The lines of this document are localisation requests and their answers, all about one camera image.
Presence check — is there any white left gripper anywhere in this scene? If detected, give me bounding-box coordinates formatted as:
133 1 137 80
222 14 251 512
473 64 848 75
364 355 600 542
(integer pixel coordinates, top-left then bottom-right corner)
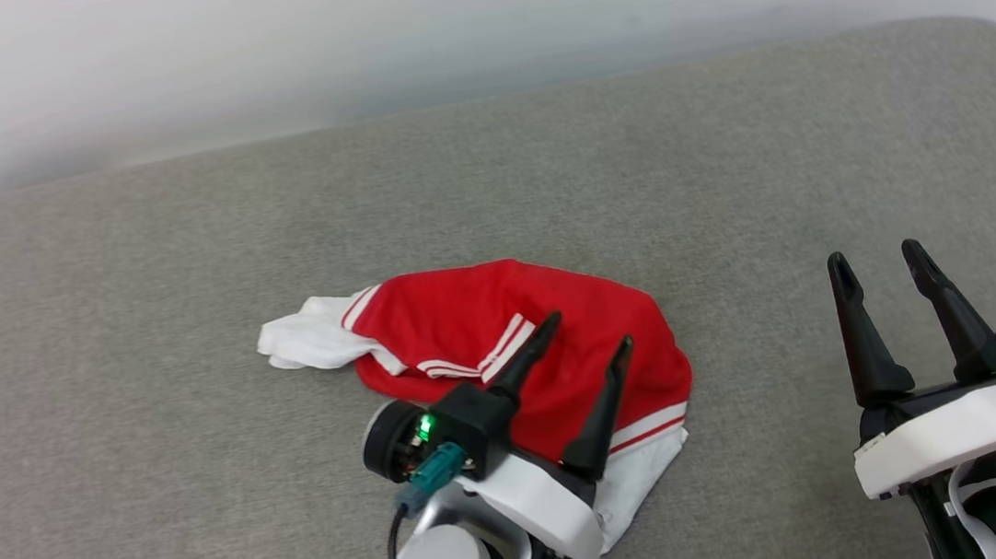
464 304 657 559

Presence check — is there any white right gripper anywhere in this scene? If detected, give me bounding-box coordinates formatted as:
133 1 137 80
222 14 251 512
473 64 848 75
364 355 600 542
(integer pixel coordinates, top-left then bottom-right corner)
824 229 996 504

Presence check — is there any red and white basketball jersey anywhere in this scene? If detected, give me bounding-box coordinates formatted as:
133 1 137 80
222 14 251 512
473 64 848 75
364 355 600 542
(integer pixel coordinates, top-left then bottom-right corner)
250 240 712 559

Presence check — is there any teal left camera connector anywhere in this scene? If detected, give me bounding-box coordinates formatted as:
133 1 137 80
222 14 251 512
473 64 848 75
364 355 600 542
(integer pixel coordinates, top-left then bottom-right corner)
389 440 473 516

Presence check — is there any white right arm cable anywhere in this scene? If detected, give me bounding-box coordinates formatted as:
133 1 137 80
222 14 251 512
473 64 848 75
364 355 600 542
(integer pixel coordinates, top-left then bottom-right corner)
944 461 996 559

